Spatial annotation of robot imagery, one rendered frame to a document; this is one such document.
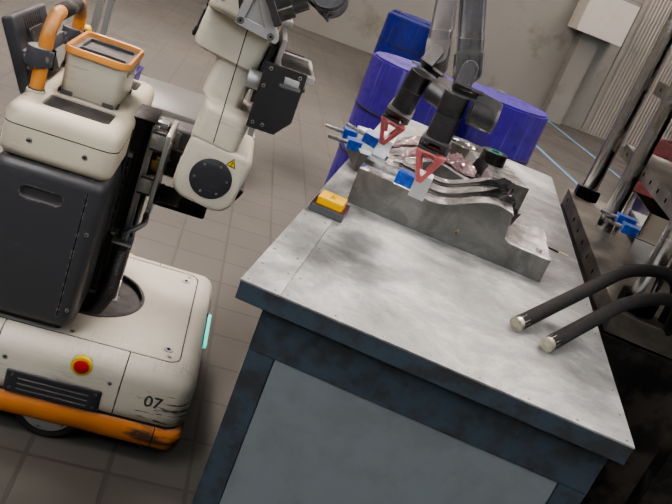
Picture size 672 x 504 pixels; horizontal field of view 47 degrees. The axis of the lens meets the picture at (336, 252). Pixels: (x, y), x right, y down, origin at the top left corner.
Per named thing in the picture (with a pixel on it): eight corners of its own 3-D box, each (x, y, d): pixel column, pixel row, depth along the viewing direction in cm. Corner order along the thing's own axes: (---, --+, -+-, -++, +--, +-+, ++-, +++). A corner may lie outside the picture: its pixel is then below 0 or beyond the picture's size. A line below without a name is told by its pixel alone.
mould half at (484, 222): (346, 201, 187) (366, 150, 182) (363, 177, 211) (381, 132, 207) (539, 282, 184) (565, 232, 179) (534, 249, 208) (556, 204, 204)
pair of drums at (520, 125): (321, 167, 503) (369, 39, 472) (481, 222, 521) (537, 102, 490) (322, 202, 439) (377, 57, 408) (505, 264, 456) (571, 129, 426)
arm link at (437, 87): (435, 59, 197) (435, 41, 189) (471, 83, 194) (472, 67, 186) (405, 93, 196) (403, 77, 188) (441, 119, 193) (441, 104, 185)
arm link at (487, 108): (460, 63, 169) (465, 57, 160) (508, 84, 169) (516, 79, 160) (438, 114, 170) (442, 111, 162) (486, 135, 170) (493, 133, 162)
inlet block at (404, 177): (368, 177, 171) (377, 155, 169) (371, 172, 176) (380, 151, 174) (422, 201, 170) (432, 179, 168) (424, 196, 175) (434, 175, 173)
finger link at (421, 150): (434, 183, 173) (451, 145, 170) (431, 190, 167) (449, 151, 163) (406, 171, 174) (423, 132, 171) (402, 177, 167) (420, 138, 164)
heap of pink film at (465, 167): (397, 160, 218) (408, 134, 215) (388, 142, 234) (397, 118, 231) (480, 188, 224) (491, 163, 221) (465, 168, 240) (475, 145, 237)
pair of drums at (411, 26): (407, 90, 932) (434, 22, 902) (425, 113, 829) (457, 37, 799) (352, 70, 916) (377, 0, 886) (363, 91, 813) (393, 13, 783)
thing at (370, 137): (339, 134, 199) (349, 117, 197) (344, 129, 204) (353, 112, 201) (383, 160, 200) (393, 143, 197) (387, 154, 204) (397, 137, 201)
